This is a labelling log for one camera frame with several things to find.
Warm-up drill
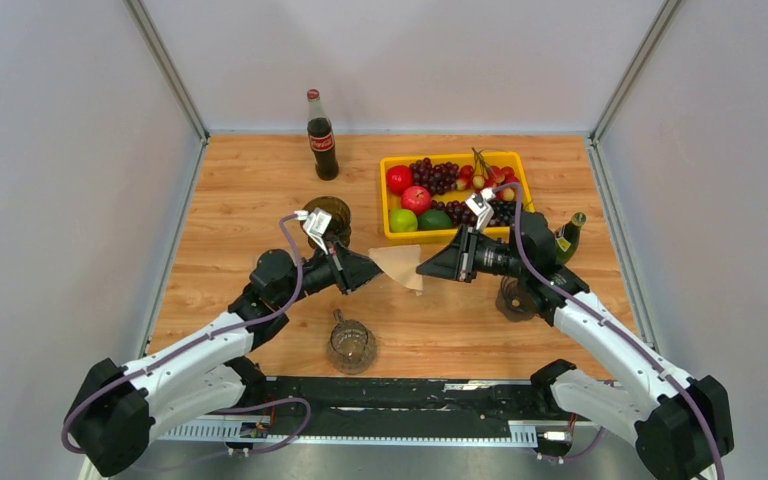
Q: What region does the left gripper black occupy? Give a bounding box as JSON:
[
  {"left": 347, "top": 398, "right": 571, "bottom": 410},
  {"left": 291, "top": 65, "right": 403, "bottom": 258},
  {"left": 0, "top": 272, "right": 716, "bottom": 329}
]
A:
[{"left": 276, "top": 235, "right": 390, "bottom": 309}]

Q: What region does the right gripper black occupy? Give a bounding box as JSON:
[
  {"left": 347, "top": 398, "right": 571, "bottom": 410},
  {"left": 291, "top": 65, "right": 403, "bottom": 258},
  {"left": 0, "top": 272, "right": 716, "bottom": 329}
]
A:
[{"left": 415, "top": 224, "right": 527, "bottom": 283}]

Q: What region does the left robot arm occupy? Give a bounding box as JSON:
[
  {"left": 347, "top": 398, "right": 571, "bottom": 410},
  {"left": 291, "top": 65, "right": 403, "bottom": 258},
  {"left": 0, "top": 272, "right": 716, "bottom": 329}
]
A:
[{"left": 61, "top": 241, "right": 381, "bottom": 477}]

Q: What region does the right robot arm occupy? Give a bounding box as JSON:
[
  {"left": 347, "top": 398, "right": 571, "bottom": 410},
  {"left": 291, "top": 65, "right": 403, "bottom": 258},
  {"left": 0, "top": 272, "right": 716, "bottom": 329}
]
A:
[{"left": 416, "top": 211, "right": 734, "bottom": 479}]

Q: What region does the grey transparent coffee dripper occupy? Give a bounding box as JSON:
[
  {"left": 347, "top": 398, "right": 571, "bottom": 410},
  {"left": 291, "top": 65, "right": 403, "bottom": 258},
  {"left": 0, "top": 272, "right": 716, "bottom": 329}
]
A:
[{"left": 495, "top": 276, "right": 538, "bottom": 322}]

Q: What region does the dark green lime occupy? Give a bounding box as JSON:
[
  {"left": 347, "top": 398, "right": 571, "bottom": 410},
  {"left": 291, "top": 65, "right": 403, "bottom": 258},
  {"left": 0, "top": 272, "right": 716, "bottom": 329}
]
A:
[{"left": 418, "top": 209, "right": 453, "bottom": 231}]

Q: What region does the light green apple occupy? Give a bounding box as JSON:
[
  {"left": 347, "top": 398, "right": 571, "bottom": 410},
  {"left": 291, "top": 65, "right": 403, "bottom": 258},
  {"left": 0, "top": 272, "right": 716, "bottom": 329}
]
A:
[{"left": 388, "top": 209, "right": 419, "bottom": 233}]

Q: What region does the red apple near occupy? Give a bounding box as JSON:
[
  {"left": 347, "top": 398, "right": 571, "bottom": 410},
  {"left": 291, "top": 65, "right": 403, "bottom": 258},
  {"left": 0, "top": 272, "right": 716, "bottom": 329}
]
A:
[{"left": 400, "top": 185, "right": 433, "bottom": 216}]

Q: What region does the red apple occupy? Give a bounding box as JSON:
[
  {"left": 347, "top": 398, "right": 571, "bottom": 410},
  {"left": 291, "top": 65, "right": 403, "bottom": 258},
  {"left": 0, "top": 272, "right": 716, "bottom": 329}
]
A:
[
  {"left": 385, "top": 165, "right": 414, "bottom": 195},
  {"left": 400, "top": 185, "right": 433, "bottom": 216}
]

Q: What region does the dark grape bunch near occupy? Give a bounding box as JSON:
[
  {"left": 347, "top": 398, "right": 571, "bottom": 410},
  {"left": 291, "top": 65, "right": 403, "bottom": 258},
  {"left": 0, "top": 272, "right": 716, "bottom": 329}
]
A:
[{"left": 429, "top": 200, "right": 516, "bottom": 228}]

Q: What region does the ribbed glass mug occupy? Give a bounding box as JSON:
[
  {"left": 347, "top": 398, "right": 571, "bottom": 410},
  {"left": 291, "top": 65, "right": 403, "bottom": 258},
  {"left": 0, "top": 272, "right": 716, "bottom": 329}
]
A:
[{"left": 326, "top": 309, "right": 378, "bottom": 375}]

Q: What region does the red grape bunch far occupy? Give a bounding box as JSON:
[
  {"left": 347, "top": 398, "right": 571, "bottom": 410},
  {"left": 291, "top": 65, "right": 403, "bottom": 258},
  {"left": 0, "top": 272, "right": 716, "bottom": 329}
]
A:
[{"left": 409, "top": 157, "right": 460, "bottom": 195}]

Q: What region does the red apple far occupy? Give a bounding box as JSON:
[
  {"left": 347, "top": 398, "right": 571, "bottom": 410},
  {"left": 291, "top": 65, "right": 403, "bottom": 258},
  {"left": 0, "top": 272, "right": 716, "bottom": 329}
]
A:
[{"left": 385, "top": 165, "right": 414, "bottom": 195}]

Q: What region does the green glass bottle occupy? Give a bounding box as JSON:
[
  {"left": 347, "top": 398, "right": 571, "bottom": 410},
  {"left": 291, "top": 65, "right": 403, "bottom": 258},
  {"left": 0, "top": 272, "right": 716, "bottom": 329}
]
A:
[{"left": 554, "top": 212, "right": 587, "bottom": 264}]

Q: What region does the cola glass bottle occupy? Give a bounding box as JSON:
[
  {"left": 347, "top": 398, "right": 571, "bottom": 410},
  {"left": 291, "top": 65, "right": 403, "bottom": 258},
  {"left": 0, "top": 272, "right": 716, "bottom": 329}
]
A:
[{"left": 306, "top": 89, "right": 339, "bottom": 181}]

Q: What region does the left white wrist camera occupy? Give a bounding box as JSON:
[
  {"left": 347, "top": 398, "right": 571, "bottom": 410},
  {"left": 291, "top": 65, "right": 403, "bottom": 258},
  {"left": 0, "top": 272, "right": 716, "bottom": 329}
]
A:
[{"left": 294, "top": 207, "right": 332, "bottom": 253}]

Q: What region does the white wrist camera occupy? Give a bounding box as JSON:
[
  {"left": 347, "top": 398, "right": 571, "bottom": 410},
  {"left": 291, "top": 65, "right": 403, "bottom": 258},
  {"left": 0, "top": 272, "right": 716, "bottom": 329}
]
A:
[
  {"left": 465, "top": 188, "right": 495, "bottom": 232},
  {"left": 294, "top": 207, "right": 332, "bottom": 253}
]

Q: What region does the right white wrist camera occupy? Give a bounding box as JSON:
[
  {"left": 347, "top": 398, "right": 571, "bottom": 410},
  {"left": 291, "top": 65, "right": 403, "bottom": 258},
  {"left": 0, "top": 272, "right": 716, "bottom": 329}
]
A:
[{"left": 465, "top": 188, "right": 495, "bottom": 232}]

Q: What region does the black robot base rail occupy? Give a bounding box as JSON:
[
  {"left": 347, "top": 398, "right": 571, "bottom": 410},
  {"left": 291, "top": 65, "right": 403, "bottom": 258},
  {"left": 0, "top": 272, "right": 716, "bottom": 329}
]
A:
[{"left": 165, "top": 374, "right": 597, "bottom": 458}]

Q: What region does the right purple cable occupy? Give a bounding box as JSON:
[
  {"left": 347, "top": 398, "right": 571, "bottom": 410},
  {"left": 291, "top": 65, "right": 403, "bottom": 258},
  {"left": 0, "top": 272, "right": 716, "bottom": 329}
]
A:
[{"left": 489, "top": 183, "right": 726, "bottom": 480}]

